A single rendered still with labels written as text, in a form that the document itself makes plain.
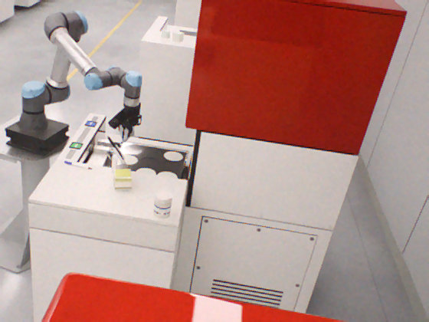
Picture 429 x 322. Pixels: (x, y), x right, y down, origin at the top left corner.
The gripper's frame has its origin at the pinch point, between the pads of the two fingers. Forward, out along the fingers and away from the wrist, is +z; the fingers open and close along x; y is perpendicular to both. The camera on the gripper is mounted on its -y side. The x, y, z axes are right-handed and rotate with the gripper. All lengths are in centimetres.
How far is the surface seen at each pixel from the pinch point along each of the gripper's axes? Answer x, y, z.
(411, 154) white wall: -87, 200, 32
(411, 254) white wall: -124, 153, 73
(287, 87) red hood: -64, 24, -52
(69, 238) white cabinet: -25, -51, 18
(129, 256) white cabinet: -47, -36, 21
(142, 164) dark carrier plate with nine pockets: -10.7, 5.0, 10.2
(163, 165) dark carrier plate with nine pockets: -18.1, 12.4, 9.6
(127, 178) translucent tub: -29.2, -24.5, -5.0
